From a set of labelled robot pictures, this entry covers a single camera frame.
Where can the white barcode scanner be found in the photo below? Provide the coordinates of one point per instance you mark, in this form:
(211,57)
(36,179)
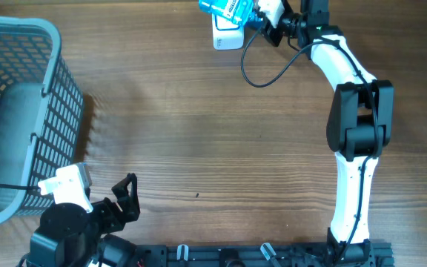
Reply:
(226,35)

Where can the teal mouthwash bottle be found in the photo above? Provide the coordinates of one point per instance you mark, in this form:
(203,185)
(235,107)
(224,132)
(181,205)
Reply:
(239,12)

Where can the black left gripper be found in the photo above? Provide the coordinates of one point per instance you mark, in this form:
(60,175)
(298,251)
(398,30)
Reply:
(115,221)

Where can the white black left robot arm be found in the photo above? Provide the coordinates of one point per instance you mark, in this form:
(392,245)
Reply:
(70,236)

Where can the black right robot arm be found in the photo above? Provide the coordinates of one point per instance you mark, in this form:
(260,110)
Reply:
(358,128)

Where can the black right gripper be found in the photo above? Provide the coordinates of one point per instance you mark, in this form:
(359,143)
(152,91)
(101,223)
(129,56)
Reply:
(270,33)

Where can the grey plastic mesh basket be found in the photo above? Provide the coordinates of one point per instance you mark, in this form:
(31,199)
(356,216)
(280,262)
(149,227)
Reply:
(41,111)

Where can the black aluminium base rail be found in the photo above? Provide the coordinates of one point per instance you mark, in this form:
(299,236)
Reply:
(265,255)

